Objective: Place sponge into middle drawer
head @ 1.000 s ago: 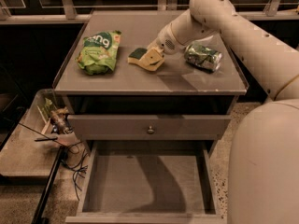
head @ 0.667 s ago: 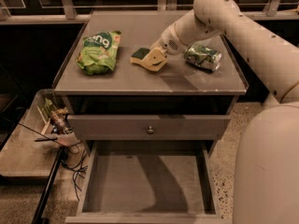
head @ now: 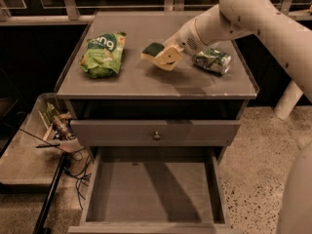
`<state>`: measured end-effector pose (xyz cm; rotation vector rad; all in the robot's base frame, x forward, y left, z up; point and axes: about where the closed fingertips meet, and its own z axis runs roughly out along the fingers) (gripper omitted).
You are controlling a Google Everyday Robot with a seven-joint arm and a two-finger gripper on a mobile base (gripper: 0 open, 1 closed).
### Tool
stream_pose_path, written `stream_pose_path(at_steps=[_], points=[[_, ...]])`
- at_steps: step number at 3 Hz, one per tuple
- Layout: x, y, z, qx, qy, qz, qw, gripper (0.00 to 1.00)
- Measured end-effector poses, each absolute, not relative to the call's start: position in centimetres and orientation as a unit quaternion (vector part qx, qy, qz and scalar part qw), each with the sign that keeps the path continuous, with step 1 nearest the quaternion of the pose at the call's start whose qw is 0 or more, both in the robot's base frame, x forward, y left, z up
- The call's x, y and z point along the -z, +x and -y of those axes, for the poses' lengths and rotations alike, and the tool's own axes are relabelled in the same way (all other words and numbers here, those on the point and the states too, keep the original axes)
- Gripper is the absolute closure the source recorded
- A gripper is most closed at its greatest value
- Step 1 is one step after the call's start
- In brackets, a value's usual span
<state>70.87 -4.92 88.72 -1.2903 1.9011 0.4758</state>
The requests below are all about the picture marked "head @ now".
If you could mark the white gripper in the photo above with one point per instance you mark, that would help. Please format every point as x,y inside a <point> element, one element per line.
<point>185,40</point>

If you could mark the green and yellow sponge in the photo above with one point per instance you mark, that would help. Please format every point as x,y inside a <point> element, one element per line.
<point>151,51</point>

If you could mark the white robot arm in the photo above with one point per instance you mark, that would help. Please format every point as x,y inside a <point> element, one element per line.
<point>289,43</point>

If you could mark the grey drawer cabinet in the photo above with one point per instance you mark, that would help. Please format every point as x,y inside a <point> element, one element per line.
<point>142,91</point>

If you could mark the round metal drawer knob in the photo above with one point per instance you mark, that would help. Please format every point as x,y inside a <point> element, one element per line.
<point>157,136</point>

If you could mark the grey upper drawer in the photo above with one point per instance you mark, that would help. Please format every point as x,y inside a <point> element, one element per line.
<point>140,132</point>

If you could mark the open grey middle drawer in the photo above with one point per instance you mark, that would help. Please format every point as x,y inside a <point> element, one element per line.
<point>154,190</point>

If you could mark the crushed green soda can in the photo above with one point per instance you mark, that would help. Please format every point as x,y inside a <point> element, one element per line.
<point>213,60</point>

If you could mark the green chip bag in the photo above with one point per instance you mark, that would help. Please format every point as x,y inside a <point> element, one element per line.
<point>103,54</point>

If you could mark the white diagonal pole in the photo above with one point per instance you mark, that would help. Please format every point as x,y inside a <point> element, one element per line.
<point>288,100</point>

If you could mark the brown bottle in bin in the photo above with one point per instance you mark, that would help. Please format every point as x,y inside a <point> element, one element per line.
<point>61,123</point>

